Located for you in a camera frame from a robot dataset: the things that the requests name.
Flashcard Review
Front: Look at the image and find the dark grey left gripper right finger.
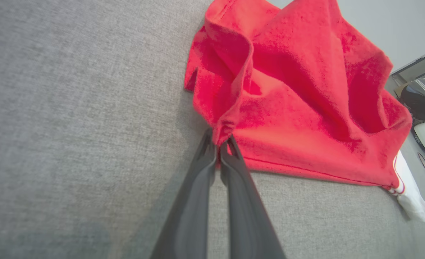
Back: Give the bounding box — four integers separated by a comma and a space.
220, 135, 287, 259

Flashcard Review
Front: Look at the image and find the dark metal frame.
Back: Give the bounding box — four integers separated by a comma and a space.
392, 46, 425, 85

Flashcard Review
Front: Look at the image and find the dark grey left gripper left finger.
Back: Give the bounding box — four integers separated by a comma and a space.
151, 129, 218, 259

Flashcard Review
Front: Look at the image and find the red Bulls jersey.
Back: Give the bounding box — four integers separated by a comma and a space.
184, 0, 425, 222

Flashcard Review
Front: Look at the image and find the person in striped shirt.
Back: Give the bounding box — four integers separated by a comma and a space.
401, 75, 425, 123

